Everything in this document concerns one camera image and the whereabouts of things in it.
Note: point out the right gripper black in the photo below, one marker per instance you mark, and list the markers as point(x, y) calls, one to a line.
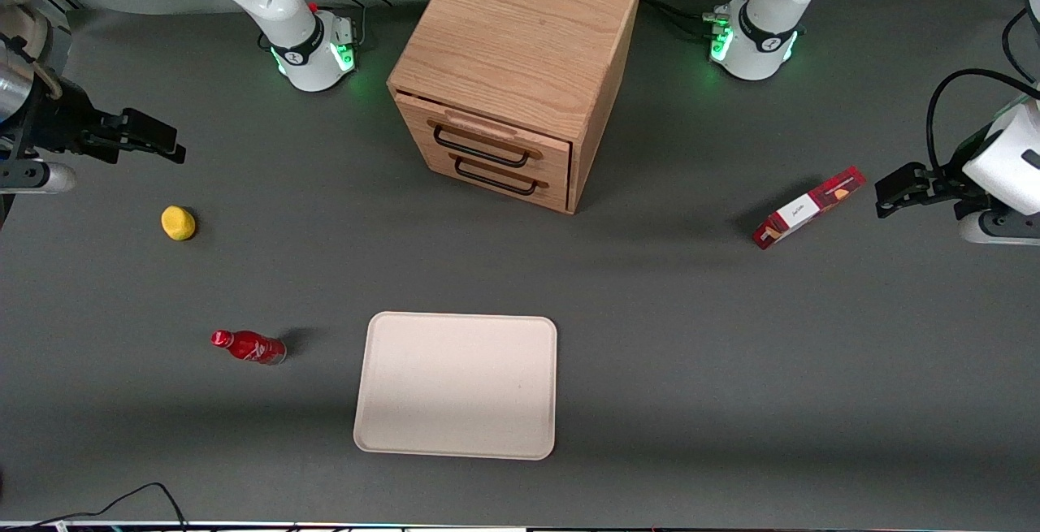
point(55, 123)

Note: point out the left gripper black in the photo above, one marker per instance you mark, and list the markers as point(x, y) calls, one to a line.
point(947, 184)

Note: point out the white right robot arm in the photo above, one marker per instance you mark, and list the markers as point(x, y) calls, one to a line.
point(301, 53)

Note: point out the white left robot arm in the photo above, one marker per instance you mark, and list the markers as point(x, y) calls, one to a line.
point(764, 45)

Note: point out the wooden drawer cabinet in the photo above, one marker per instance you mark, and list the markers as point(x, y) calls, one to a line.
point(520, 28)

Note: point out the yellow lemon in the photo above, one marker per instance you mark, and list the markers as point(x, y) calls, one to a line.
point(179, 223)

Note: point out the red white snack box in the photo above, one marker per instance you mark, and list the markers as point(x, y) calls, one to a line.
point(812, 205)

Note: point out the beige round object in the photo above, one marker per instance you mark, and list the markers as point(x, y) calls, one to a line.
point(20, 20)

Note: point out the red drink bottle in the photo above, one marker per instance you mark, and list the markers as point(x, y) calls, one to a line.
point(252, 347)

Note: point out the beige rectangular tray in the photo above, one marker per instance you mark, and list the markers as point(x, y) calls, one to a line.
point(455, 386)

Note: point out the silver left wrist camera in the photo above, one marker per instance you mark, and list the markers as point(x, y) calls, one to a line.
point(1003, 227)

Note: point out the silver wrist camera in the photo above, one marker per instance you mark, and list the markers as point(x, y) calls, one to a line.
point(49, 179)
point(1003, 227)

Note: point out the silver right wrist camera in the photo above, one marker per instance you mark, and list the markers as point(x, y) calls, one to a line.
point(49, 179)

